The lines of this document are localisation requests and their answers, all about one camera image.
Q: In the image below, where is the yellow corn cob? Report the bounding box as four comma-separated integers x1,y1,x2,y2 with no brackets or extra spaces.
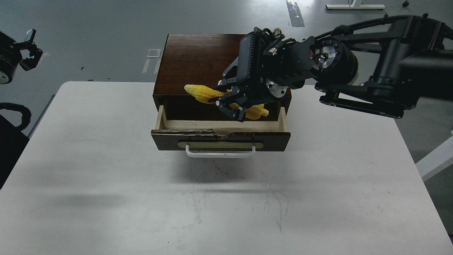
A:
184,84,270,120

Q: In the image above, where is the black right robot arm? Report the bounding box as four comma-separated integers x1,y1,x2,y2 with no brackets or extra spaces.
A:
208,15,452,122

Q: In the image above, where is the dark wooden cabinet box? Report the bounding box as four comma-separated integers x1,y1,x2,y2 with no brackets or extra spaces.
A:
153,34,292,114

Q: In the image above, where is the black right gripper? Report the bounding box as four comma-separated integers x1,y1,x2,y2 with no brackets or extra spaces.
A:
209,28,319,123

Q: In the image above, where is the white table leg base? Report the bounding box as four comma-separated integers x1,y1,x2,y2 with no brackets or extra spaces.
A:
325,0,386,10

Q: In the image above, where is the wooden drawer with white handle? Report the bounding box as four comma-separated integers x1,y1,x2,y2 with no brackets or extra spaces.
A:
151,106,291,158

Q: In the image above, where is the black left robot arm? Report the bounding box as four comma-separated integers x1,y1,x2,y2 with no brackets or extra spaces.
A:
0,29,43,188

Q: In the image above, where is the black tape strip on floor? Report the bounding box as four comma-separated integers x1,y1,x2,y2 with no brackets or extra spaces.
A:
285,0,305,28

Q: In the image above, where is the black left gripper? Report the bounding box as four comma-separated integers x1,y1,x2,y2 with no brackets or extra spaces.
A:
0,29,43,84

